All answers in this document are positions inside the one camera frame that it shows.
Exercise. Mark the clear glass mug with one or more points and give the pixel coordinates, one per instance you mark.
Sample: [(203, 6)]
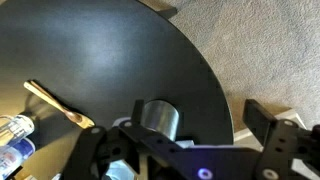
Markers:
[(15, 128)]

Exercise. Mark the blue cloth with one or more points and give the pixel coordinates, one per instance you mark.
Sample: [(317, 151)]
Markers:
[(118, 171)]

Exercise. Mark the shiny metal bucket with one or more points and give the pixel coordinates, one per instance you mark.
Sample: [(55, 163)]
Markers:
[(161, 116)]

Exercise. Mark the two-tone wooden spoon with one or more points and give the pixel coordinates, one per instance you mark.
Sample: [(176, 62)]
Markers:
[(50, 98)]

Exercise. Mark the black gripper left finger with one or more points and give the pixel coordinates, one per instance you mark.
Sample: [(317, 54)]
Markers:
[(90, 150)]

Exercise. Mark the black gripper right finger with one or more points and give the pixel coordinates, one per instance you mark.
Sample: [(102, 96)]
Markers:
[(283, 143)]

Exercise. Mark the plastic bottle blue label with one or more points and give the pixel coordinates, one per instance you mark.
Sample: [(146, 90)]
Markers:
[(13, 158)]

